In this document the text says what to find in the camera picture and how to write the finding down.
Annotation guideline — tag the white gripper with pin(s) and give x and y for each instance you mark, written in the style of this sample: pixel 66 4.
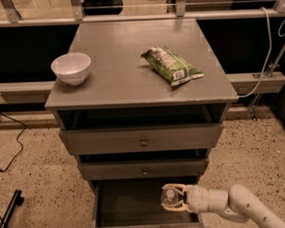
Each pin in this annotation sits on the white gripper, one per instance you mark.
pixel 198 198

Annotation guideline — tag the clear plastic water bottle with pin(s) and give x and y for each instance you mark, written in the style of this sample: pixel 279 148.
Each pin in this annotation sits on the clear plastic water bottle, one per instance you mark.
pixel 169 196

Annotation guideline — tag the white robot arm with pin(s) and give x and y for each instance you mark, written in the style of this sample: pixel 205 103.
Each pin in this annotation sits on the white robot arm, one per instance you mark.
pixel 237 204

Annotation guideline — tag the bottom grey open drawer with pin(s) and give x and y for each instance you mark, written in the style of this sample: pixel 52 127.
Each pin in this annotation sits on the bottom grey open drawer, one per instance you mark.
pixel 135 203

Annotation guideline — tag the middle grey drawer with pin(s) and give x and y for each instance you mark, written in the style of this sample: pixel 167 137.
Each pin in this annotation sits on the middle grey drawer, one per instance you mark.
pixel 141 169

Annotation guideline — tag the top grey drawer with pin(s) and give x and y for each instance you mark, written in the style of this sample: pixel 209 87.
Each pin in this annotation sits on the top grey drawer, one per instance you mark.
pixel 136 140

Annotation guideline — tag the grey drawer cabinet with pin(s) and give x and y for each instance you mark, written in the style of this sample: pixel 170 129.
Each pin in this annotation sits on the grey drawer cabinet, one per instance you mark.
pixel 122 91

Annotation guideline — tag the green chip bag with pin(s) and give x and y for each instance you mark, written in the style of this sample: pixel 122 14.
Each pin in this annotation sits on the green chip bag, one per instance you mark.
pixel 171 65

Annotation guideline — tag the black stand leg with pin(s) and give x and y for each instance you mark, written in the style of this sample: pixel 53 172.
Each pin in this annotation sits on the black stand leg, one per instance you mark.
pixel 16 199

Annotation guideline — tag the white ceramic bowl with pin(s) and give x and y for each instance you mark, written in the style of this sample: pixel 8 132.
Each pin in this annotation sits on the white ceramic bowl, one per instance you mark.
pixel 71 68

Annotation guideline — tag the metal window rail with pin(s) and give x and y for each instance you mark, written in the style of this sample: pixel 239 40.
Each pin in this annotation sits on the metal window rail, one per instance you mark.
pixel 30 12

